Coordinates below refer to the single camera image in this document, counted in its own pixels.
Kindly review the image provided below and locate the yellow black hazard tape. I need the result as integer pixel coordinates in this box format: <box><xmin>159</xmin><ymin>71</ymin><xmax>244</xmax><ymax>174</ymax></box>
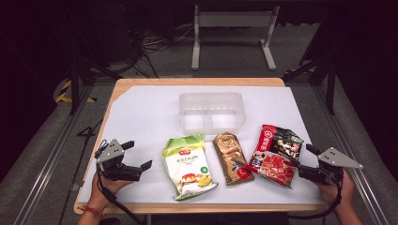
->
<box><xmin>54</xmin><ymin>79</ymin><xmax>97</xmax><ymax>104</ymax></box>

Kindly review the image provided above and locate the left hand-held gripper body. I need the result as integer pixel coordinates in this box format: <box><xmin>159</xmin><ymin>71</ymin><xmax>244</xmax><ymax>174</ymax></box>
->
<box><xmin>95</xmin><ymin>139</ymin><xmax>142</xmax><ymax>182</ymax></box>

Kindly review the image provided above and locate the green and white food packet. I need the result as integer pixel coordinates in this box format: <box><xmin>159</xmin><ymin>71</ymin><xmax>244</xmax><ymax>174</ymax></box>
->
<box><xmin>161</xmin><ymin>134</ymin><xmax>219</xmax><ymax>202</ymax></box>

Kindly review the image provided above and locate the gold brown food packet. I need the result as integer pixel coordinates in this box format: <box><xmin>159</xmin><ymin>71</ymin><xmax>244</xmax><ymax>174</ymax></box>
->
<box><xmin>212</xmin><ymin>131</ymin><xmax>255</xmax><ymax>187</ymax></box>

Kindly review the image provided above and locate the red string bracelet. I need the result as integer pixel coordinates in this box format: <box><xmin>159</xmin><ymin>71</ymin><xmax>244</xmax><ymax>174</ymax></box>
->
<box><xmin>78</xmin><ymin>204</ymin><xmax>106</xmax><ymax>219</ymax></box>

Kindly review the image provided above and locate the person's left hand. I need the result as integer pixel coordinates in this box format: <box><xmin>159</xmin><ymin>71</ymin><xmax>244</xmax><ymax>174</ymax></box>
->
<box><xmin>90</xmin><ymin>177</ymin><xmax>134</xmax><ymax>210</ymax></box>

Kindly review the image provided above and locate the white paper sheet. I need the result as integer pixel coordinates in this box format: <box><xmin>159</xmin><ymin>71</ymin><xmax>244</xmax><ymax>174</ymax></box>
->
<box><xmin>77</xmin><ymin>84</ymin><xmax>324</xmax><ymax>205</ymax></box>

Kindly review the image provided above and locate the aluminium floor rail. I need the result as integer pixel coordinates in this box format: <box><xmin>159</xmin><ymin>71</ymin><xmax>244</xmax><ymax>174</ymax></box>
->
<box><xmin>313</xmin><ymin>83</ymin><xmax>390</xmax><ymax>225</ymax></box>
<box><xmin>12</xmin><ymin>83</ymin><xmax>96</xmax><ymax>225</ymax></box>

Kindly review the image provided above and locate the black metal stand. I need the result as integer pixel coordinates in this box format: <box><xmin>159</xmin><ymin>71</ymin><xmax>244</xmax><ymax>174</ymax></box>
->
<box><xmin>282</xmin><ymin>55</ymin><xmax>338</xmax><ymax>115</ymax></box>
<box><xmin>66</xmin><ymin>55</ymin><xmax>124</xmax><ymax>115</ymax></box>

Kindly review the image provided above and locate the clear plastic container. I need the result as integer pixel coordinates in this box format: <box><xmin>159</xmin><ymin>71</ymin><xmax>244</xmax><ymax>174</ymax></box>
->
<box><xmin>178</xmin><ymin>92</ymin><xmax>246</xmax><ymax>136</ymax></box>

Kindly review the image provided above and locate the white metal stand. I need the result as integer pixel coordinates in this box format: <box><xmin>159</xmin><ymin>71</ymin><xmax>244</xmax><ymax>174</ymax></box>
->
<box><xmin>191</xmin><ymin>4</ymin><xmax>281</xmax><ymax>71</ymax></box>

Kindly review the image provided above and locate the red and black food packet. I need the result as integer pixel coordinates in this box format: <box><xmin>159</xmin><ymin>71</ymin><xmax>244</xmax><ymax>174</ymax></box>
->
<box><xmin>248</xmin><ymin>124</ymin><xmax>304</xmax><ymax>189</ymax></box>

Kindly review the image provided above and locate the bundle of floor cables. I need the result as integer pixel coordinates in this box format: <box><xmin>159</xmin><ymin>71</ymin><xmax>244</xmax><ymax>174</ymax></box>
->
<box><xmin>123</xmin><ymin>22</ymin><xmax>195</xmax><ymax>79</ymax></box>

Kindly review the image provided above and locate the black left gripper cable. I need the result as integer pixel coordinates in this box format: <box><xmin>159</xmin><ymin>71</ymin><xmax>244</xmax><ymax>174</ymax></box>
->
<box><xmin>95</xmin><ymin>140</ymin><xmax>146</xmax><ymax>225</ymax></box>

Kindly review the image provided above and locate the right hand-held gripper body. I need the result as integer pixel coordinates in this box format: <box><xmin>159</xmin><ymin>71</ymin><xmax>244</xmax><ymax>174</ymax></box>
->
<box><xmin>297</xmin><ymin>146</ymin><xmax>364</xmax><ymax>186</ymax></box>

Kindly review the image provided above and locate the person's right hand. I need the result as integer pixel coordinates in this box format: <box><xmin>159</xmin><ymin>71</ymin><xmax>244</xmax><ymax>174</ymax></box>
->
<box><xmin>316</xmin><ymin>170</ymin><xmax>356</xmax><ymax>214</ymax></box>

